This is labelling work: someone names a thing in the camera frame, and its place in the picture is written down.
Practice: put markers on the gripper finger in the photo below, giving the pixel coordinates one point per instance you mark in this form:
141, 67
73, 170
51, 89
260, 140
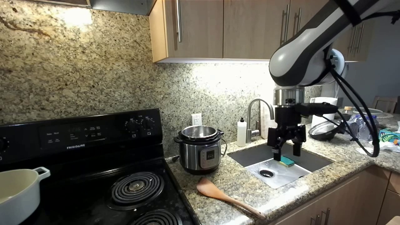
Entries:
298, 137
275, 137

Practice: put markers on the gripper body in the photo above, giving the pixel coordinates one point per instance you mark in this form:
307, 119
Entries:
287, 117

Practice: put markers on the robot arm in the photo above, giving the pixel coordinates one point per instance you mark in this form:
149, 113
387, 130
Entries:
297, 53

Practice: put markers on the black cooker lid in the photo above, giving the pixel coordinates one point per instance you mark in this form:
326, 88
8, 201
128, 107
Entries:
323, 131

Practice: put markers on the steel pressure cooker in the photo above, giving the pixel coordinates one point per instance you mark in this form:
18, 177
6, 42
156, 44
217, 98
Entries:
200, 153

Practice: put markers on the wooden spatula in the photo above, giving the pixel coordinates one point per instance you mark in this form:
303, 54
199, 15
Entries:
212, 191

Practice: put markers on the teal and yellow sponge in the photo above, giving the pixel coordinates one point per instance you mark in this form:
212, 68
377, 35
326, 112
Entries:
287, 161

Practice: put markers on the steel tap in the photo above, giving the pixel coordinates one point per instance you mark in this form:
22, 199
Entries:
250, 125

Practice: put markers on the paper towel roll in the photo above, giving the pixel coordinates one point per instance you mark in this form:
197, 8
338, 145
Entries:
322, 120

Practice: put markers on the white soap bottle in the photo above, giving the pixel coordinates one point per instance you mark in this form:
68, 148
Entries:
241, 134

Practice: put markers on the sink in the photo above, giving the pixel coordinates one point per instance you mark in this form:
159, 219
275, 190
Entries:
281, 175

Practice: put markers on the jar with brown lid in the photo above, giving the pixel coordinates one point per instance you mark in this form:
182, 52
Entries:
347, 110

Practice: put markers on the clear plastic bag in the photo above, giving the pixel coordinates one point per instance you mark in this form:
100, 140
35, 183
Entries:
362, 128

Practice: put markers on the base cabinet door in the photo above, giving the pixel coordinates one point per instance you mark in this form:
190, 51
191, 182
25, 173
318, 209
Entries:
343, 200

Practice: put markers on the grey plate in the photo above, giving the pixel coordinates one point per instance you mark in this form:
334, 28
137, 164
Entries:
379, 112

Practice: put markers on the teal tissue box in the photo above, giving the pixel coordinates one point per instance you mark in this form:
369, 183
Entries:
389, 136

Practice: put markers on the white napkin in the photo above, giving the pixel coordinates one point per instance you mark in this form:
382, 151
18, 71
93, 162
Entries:
389, 147

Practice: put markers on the wooden chair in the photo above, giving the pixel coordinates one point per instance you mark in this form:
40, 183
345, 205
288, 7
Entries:
385, 103

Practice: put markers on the stove knob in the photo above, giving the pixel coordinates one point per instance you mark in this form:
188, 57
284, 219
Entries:
148, 123
132, 125
2, 145

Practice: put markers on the coil burner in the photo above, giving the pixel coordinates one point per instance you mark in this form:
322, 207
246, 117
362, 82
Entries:
136, 189
157, 218

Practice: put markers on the black electric stove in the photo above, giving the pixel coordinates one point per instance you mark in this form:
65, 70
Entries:
93, 175

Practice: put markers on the range hood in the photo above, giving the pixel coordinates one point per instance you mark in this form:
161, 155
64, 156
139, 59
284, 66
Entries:
118, 6

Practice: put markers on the white pot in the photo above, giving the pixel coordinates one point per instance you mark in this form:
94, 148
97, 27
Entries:
15, 197

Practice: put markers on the wall socket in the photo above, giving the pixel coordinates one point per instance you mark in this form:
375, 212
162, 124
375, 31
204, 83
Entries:
196, 119

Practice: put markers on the wooden wall cabinet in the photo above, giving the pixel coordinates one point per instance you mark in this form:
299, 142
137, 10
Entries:
218, 31

